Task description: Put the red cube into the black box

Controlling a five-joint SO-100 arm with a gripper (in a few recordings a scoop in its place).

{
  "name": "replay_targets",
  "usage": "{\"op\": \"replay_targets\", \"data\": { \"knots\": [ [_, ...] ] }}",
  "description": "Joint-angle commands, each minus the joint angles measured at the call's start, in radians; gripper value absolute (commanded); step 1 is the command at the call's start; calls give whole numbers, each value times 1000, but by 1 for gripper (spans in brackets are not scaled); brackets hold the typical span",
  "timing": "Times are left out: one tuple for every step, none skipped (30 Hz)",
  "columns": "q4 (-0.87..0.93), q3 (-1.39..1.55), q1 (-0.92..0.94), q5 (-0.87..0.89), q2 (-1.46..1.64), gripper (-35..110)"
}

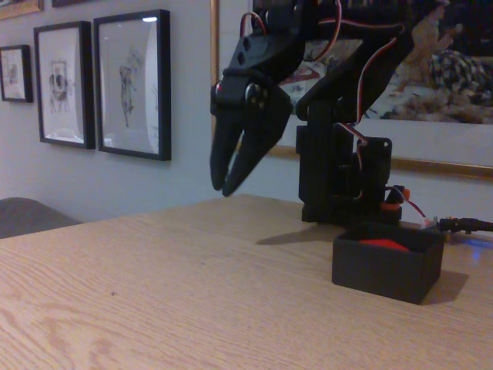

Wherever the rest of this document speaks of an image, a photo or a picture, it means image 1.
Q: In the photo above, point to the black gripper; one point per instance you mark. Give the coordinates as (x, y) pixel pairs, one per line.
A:
(236, 116)

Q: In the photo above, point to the red cube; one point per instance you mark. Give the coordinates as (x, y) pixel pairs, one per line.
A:
(383, 244)

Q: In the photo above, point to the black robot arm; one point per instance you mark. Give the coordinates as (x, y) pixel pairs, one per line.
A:
(327, 162)

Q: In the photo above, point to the black box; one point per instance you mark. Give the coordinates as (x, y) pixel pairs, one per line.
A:
(381, 273)

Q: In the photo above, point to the orange plastic clamp part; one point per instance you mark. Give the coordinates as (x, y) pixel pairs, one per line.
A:
(390, 207)

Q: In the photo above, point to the gold framed large painting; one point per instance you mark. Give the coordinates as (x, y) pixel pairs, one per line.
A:
(443, 142)

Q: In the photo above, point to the large black picture frame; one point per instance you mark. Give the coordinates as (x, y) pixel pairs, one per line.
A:
(165, 85)

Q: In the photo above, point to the medium black picture frame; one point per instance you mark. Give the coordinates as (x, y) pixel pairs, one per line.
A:
(88, 85)

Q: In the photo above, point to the dark picture frame edge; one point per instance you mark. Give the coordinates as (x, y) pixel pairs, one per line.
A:
(69, 2)

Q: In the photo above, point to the small black picture frame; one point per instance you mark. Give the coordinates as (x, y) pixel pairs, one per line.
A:
(26, 73)

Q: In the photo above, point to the gold picture frame corner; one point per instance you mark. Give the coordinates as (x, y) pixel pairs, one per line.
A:
(19, 9)

